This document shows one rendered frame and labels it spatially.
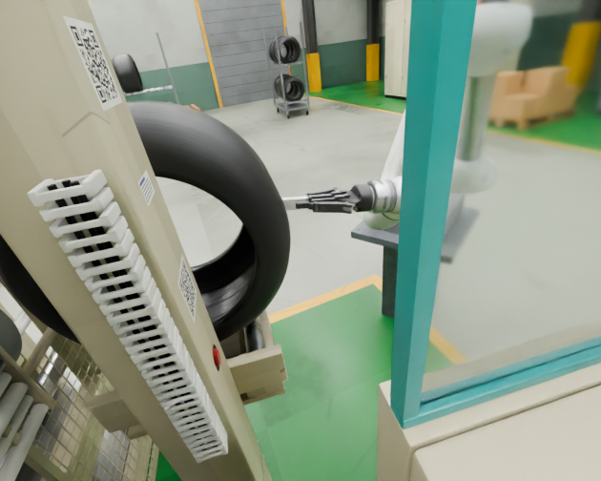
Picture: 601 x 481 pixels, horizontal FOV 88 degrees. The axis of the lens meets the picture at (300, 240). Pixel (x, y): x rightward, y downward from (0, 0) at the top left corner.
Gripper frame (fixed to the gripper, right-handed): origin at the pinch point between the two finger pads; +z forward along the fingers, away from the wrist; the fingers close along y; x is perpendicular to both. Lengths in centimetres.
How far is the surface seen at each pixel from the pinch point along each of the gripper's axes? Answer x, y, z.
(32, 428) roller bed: 32, 25, 59
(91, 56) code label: -32, 33, 28
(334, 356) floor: 113, -39, -33
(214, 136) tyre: -19.7, 12.6, 17.7
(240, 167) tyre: -14.7, 15.0, 13.6
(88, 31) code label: -34, 31, 28
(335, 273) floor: 109, -109, -58
